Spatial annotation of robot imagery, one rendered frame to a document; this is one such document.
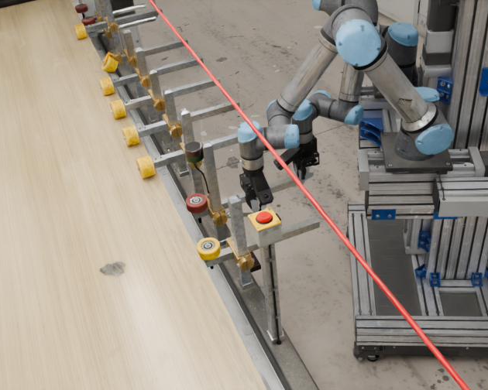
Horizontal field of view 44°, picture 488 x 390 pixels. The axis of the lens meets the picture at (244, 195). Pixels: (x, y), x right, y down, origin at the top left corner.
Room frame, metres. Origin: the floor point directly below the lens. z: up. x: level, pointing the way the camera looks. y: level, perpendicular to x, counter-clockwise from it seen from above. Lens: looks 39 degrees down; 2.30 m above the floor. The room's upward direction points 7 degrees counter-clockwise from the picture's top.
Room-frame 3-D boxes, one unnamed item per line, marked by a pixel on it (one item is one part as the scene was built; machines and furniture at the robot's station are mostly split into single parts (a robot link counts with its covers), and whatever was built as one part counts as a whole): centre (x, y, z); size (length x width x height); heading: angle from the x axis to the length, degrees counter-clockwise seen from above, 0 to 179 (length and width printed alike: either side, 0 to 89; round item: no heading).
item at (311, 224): (1.54, -0.05, 0.84); 0.44 x 0.03 x 0.04; 108
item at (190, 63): (2.72, 0.36, 0.95); 0.50 x 0.04 x 0.04; 108
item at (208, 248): (1.48, 0.14, 0.85); 0.08 x 0.08 x 0.11
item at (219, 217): (1.73, 0.12, 0.85); 0.14 x 0.06 x 0.05; 18
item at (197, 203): (1.73, 0.18, 0.85); 0.08 x 0.08 x 0.11
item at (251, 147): (1.60, -0.04, 1.23); 0.09 x 0.08 x 0.11; 87
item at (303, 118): (1.87, -0.25, 1.13); 0.09 x 0.08 x 0.11; 139
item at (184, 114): (1.95, 0.18, 0.93); 0.04 x 0.04 x 0.48; 18
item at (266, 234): (1.22, -0.05, 1.18); 0.07 x 0.07 x 0.08; 18
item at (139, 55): (2.66, 0.41, 0.87); 0.04 x 0.04 x 0.48; 18
